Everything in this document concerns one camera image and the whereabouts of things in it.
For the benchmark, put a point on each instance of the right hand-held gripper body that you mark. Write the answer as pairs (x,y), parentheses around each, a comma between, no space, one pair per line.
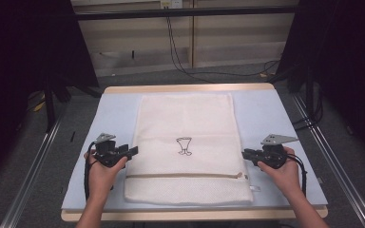
(274,155)

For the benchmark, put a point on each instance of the black horizontal metal bar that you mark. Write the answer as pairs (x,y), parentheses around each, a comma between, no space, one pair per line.
(187,12)

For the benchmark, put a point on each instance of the dark curtain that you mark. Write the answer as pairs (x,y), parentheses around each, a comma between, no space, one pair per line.
(19,63)
(348,63)

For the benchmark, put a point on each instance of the light blue table mat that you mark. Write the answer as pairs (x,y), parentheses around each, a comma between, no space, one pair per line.
(114,110)

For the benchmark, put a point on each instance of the black metal stand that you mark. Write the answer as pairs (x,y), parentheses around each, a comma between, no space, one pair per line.
(49,107)

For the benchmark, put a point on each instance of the person's right hand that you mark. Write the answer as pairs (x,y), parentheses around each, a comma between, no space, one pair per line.
(282,177)

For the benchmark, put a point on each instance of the silver metal floor rail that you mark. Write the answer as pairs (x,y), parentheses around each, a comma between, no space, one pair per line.
(31,177)
(339,171)

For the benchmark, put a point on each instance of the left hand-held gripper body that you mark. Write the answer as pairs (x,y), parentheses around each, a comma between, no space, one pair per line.
(107,153)

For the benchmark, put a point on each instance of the wooden table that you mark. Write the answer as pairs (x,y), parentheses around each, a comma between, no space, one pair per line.
(187,87)

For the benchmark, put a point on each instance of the white wall power outlet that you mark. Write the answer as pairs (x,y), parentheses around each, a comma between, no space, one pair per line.
(171,3)

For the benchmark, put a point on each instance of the person's left hand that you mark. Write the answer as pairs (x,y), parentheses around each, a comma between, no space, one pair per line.
(103,179)

